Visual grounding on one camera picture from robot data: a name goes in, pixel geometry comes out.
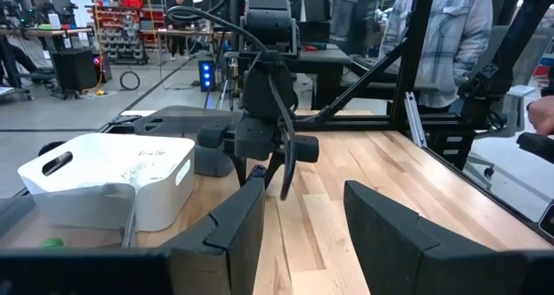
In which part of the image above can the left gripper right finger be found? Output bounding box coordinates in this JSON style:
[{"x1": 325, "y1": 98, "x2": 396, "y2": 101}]
[{"x1": 344, "y1": 180, "x2": 519, "y2": 295}]

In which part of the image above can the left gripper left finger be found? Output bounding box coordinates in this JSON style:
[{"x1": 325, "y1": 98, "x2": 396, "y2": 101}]
[{"x1": 160, "y1": 176, "x2": 267, "y2": 295}]

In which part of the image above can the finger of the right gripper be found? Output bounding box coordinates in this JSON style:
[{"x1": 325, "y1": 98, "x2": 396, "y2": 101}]
[
  {"x1": 229, "y1": 155, "x2": 248, "y2": 188},
  {"x1": 263, "y1": 152, "x2": 285, "y2": 190}
]

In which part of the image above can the dark grey plastic bin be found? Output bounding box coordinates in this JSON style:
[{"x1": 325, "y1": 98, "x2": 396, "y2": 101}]
[{"x1": 132, "y1": 105, "x2": 245, "y2": 178}]

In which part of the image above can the computer tower with blue lights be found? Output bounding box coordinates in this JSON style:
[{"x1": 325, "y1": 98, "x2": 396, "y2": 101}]
[{"x1": 197, "y1": 59, "x2": 216, "y2": 93}]

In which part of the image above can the white plastic bin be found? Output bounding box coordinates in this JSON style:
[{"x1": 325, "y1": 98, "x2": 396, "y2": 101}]
[{"x1": 16, "y1": 131, "x2": 197, "y2": 233}]

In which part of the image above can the black control box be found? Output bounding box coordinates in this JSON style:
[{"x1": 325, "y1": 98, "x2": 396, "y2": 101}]
[{"x1": 425, "y1": 127, "x2": 476, "y2": 171}]

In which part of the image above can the person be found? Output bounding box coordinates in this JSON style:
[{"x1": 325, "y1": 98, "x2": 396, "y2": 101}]
[
  {"x1": 340, "y1": 0, "x2": 383, "y2": 57},
  {"x1": 282, "y1": 0, "x2": 305, "y2": 22},
  {"x1": 377, "y1": 0, "x2": 495, "y2": 111},
  {"x1": 165, "y1": 0, "x2": 190, "y2": 59}
]

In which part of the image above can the smoky translucent plastic bin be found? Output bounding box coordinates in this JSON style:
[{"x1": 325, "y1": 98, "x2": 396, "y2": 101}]
[{"x1": 0, "y1": 183, "x2": 139, "y2": 250}]

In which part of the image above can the shelf with red bins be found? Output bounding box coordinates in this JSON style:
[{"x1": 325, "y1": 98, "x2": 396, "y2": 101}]
[{"x1": 87, "y1": 0, "x2": 169, "y2": 66}]

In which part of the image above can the grey chair armrest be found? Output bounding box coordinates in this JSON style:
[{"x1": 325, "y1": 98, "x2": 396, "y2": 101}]
[{"x1": 474, "y1": 84, "x2": 538, "y2": 141}]

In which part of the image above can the black equipment case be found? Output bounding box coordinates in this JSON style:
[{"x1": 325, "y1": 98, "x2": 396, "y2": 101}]
[{"x1": 51, "y1": 48, "x2": 113, "y2": 93}]

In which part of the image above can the person's hand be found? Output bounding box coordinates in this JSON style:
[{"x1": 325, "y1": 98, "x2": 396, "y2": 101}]
[{"x1": 526, "y1": 94, "x2": 554, "y2": 138}]

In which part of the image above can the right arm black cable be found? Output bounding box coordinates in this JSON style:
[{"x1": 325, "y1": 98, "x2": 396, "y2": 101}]
[{"x1": 165, "y1": 4, "x2": 300, "y2": 202}]

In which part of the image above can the silver metal bracket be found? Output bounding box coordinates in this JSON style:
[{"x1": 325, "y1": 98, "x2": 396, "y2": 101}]
[{"x1": 403, "y1": 91, "x2": 428, "y2": 150}]

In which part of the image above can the coiled black floor cable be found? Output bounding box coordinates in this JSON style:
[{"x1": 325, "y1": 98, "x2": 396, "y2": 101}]
[{"x1": 119, "y1": 69, "x2": 141, "y2": 92}]

